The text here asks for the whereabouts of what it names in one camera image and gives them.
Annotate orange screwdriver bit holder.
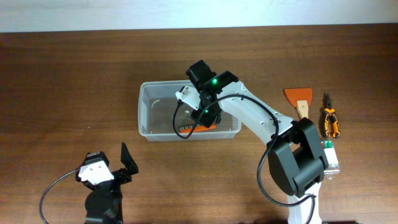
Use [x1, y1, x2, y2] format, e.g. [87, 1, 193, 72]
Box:
[179, 124, 216, 134]

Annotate orange scraper wooden handle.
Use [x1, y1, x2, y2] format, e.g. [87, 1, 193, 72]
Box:
[284, 88, 313, 118]

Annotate orange black long-nose pliers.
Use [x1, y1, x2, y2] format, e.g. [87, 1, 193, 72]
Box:
[321, 93, 340, 139]

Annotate clear box coloured screwdrivers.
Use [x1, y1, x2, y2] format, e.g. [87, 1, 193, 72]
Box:
[321, 140, 340, 180]

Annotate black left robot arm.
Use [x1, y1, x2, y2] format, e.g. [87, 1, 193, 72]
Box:
[75, 142, 139, 224]

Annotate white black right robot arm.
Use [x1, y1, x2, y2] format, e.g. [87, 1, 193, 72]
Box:
[175, 60, 329, 223]

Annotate clear plastic container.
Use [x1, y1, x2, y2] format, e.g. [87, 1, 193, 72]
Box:
[138, 80, 242, 141]

